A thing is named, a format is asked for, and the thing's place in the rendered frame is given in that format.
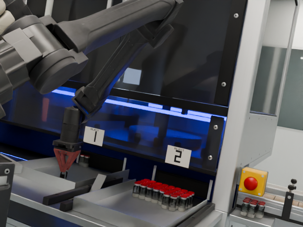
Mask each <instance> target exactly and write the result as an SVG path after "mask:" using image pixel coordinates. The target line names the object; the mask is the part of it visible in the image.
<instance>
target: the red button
mask: <svg viewBox="0 0 303 227"><path fill-rule="evenodd" d="M257 186H258V182H257V180H256V178H254V177H247V178H246V179H245V180H244V187H245V188H246V189H247V190H249V191H252V190H255V189H256V188H257Z"/></svg>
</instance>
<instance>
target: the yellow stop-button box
mask: <svg viewBox="0 0 303 227"><path fill-rule="evenodd" d="M268 173H269V172H268V171H265V170H260V169H257V168H252V167H247V166H246V167H245V168H244V169H242V173H241V178H240V183H239V191H240V192H244V193H248V194H251V195H256V196H259V197H261V196H262V195H263V194H264V193H265V189H266V183H267V178H268ZM247 177H254V178H256V180H257V182H258V186H257V188H256V189H255V190H252V191H249V190H247V189H246V188H245V187H244V180H245V179H246V178H247Z"/></svg>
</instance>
